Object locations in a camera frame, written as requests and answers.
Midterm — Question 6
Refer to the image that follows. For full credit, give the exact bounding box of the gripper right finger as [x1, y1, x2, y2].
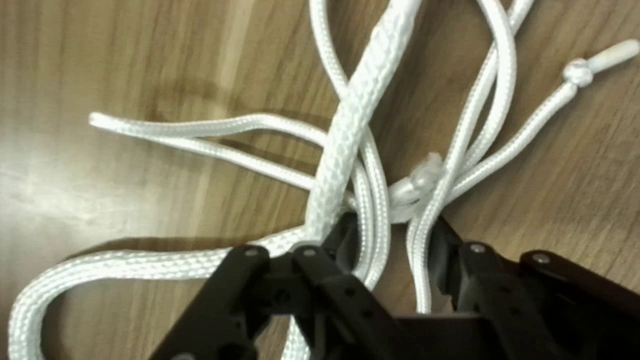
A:
[430, 215, 640, 360]

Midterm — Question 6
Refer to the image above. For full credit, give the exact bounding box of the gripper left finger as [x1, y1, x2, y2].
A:
[149, 212, 417, 360]

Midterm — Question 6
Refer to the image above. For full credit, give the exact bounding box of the thick white braided rope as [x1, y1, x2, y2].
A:
[7, 0, 426, 360]

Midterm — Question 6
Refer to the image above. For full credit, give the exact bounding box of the thin white knotted cord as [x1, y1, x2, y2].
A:
[88, 0, 640, 316]

